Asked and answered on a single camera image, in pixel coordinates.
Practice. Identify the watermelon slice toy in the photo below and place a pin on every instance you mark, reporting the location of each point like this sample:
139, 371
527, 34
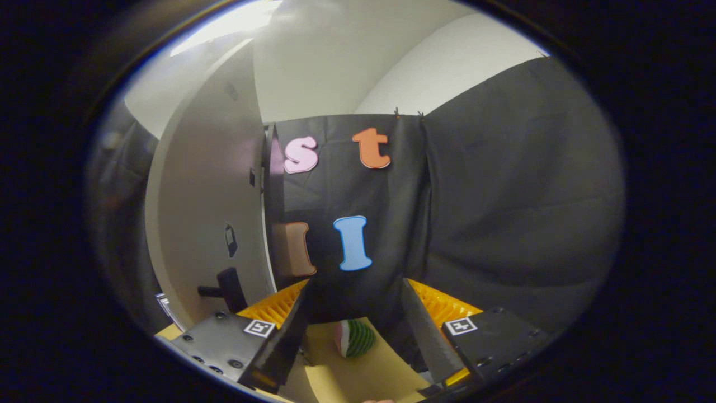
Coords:
358, 338

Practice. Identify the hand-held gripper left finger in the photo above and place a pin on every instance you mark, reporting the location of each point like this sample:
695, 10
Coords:
288, 341

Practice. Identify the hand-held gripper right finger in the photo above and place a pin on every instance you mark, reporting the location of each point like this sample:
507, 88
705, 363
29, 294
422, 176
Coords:
428, 341

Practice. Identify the grey shoe cabinet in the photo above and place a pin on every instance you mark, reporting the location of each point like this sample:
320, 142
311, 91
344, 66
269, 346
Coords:
271, 196

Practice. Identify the white shoe cabinet door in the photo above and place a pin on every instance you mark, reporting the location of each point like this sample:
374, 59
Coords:
207, 184

